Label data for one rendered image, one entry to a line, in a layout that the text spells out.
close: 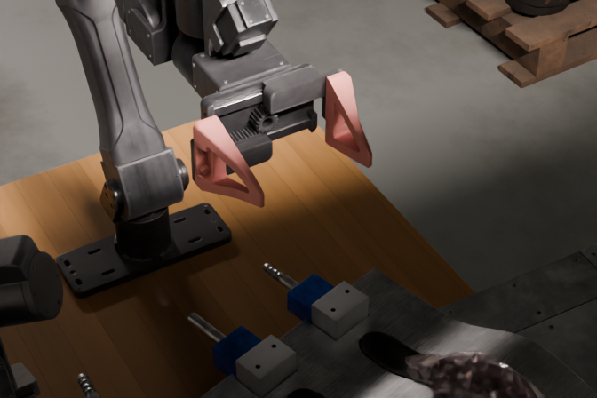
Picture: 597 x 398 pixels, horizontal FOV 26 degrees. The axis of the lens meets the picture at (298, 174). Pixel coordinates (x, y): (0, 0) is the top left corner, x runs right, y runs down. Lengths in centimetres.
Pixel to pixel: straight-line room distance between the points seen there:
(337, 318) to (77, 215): 41
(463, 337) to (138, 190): 38
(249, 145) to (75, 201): 59
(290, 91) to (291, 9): 237
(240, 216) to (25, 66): 175
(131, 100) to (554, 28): 189
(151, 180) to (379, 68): 183
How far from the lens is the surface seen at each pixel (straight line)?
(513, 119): 306
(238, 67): 106
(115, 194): 141
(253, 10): 101
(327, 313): 134
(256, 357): 130
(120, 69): 139
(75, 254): 153
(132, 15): 117
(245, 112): 106
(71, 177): 165
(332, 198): 160
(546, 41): 313
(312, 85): 105
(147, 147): 141
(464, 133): 301
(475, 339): 133
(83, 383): 128
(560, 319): 147
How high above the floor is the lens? 185
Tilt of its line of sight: 40 degrees down
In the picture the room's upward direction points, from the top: straight up
